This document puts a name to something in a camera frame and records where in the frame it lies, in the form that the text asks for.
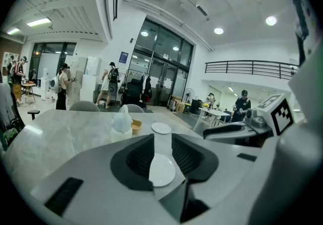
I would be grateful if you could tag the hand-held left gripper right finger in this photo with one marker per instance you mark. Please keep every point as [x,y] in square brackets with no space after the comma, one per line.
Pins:
[227,181]

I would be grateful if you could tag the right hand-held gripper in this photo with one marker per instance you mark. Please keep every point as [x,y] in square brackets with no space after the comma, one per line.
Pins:
[280,115]

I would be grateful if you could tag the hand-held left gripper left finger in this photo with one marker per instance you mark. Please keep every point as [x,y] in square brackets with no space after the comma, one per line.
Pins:
[96,188]

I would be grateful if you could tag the white plate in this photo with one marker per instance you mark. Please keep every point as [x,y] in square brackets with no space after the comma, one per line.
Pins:
[161,128]
[162,171]

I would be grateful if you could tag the white side table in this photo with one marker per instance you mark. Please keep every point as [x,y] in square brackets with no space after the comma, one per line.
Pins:
[214,112]

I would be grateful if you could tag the yellow flowers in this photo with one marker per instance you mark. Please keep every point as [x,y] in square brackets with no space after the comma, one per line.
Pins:
[206,105]

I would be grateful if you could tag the black cabinet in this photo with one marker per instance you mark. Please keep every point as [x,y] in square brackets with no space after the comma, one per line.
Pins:
[196,106]

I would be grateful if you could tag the black bin yellow lid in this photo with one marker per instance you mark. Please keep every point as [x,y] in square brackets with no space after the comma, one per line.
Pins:
[188,109]

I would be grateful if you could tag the cardboard box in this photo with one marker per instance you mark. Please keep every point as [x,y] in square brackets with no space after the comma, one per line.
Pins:
[179,108]
[176,98]

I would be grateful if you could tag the black standing fan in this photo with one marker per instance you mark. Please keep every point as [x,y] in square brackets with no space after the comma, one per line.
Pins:
[188,92]

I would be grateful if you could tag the silver suitcase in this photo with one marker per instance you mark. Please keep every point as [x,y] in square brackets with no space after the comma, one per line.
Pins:
[172,105]

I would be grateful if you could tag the white pitcher blue lid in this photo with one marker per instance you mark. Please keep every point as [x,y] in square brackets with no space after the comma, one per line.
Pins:
[121,123]

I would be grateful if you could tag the person's white trousers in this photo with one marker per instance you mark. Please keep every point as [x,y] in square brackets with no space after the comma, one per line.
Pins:
[297,168]

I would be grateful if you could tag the tan rectangular tray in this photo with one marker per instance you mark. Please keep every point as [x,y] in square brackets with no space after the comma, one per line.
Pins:
[137,128]

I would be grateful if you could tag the grey upholstered chair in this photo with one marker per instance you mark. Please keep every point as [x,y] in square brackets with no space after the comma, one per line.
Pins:
[135,109]
[84,106]

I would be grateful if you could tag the black hanging coat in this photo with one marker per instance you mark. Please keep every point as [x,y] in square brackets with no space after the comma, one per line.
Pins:
[147,90]

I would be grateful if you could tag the green black bag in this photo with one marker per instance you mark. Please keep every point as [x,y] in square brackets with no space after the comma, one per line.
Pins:
[10,135]

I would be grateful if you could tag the black gaming chair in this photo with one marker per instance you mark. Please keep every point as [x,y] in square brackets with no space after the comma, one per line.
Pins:
[133,92]

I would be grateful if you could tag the round ceiling lamp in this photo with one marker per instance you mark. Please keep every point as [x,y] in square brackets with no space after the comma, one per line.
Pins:
[271,21]
[218,30]

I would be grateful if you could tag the glass entrance doors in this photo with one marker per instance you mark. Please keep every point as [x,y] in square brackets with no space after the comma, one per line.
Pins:
[166,40]

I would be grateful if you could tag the white water dispenser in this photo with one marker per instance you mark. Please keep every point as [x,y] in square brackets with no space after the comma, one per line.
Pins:
[45,87]

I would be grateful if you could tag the grey jacket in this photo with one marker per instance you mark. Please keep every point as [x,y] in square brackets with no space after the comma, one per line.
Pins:
[6,108]

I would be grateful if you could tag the small wooden table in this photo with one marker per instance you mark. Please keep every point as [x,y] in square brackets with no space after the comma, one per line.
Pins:
[28,85]

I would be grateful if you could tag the person's black patched top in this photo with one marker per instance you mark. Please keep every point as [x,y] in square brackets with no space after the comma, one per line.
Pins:
[306,17]

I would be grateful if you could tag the long ceiling light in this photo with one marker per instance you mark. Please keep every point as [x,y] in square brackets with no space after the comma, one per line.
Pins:
[13,31]
[39,22]

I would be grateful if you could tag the blue wall poster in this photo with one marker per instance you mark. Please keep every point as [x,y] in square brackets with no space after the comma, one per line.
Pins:
[123,57]

